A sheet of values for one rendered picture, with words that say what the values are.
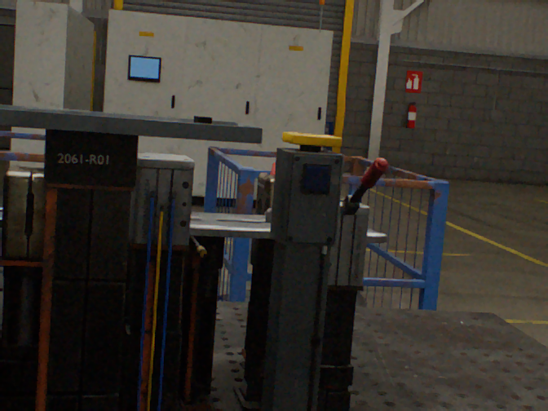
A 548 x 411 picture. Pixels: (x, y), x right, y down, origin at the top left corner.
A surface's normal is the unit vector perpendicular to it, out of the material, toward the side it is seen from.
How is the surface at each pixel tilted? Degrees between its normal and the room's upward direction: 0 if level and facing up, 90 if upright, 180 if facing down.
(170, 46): 90
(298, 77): 90
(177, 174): 90
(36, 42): 90
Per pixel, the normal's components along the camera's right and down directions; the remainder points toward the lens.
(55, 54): 0.10, 0.13
